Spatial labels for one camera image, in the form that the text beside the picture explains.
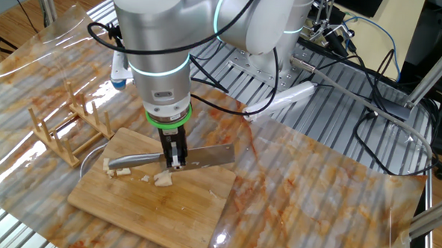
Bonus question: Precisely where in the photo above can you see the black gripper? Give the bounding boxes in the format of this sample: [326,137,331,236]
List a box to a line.
[155,123,190,173]

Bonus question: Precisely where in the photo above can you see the steel cleaver knife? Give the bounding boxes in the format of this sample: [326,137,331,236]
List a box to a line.
[108,137,237,177]

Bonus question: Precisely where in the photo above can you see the bamboo cutting board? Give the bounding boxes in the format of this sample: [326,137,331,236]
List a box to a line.
[65,124,240,248]

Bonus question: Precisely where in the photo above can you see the metal bowl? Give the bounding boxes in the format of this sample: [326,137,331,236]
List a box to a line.
[79,142,109,179]

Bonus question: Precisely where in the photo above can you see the wooden peg rack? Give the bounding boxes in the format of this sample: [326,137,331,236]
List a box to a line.
[25,78,118,170]

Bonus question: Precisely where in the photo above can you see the clear plastic wrap roll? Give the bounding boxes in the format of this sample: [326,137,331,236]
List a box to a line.
[242,78,318,126]

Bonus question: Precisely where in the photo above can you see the marble pattern plastic sheet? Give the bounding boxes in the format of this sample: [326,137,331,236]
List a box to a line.
[0,0,435,248]

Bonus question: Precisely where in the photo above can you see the beige board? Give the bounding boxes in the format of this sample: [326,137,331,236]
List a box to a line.
[333,0,427,84]

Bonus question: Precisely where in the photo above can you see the black monitor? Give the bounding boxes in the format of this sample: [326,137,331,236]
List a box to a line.
[337,0,386,19]

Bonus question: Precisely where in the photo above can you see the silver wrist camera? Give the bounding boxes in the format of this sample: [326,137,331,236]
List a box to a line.
[109,52,135,91]

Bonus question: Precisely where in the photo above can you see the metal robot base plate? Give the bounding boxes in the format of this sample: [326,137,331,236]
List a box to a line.
[225,40,317,93]

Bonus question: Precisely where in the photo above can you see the black camera cable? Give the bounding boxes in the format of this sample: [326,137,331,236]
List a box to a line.
[83,0,283,118]

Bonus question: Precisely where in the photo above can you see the grey hose with connector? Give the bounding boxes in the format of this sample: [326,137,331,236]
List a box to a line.
[285,55,438,161]

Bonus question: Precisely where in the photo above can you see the black looped cable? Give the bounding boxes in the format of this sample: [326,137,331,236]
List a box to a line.
[352,106,442,179]

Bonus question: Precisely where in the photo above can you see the aluminium frame post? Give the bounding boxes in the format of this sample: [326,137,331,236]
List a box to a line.
[408,190,442,241]
[30,0,59,28]
[404,26,442,111]

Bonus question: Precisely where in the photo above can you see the grey post foot bracket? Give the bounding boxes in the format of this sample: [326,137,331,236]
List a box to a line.
[370,96,413,122]

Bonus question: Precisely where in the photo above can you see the blue cable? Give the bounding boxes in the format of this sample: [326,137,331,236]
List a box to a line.
[338,15,405,82]

